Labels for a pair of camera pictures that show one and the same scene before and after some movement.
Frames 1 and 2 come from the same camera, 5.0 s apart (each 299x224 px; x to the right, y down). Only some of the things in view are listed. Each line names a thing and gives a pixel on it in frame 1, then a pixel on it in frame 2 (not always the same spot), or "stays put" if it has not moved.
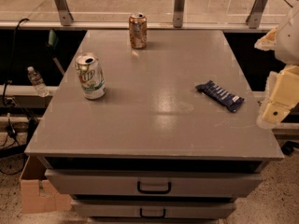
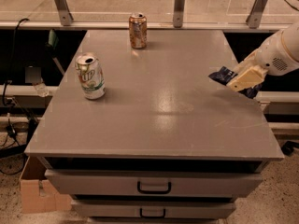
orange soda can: x=138 y=30 stays put
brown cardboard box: x=36 y=192 stays put
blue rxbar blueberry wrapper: x=227 y=100 → x=225 y=74
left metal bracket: x=65 y=15 stays put
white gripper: x=289 y=42 → x=271 y=57
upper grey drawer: x=95 y=183 stays put
